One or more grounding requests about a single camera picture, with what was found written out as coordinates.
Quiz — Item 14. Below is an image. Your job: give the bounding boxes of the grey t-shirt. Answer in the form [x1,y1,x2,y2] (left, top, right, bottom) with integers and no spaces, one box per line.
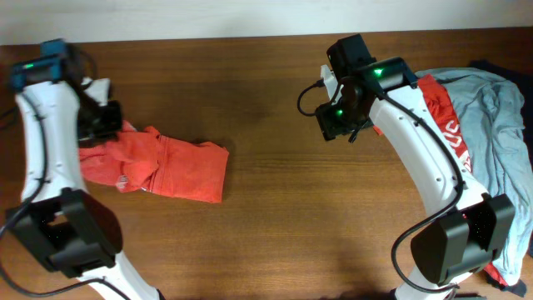
[416,67,532,286]

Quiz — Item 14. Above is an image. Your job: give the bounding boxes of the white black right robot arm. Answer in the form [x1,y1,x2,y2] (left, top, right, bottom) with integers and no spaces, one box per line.
[314,34,516,299]

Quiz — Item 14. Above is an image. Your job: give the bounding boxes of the dark navy garment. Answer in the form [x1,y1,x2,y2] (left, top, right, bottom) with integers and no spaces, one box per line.
[469,60,532,153]

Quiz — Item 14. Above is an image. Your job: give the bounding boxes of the orange red t-shirt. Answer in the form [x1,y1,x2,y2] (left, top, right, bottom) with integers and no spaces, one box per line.
[79,121,229,203]

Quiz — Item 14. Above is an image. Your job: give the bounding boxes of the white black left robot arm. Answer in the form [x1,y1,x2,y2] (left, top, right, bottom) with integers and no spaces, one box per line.
[2,39,162,299]

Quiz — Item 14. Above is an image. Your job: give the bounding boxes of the red printed t-shirt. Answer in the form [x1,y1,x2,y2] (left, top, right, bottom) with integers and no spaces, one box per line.
[370,75,515,295]

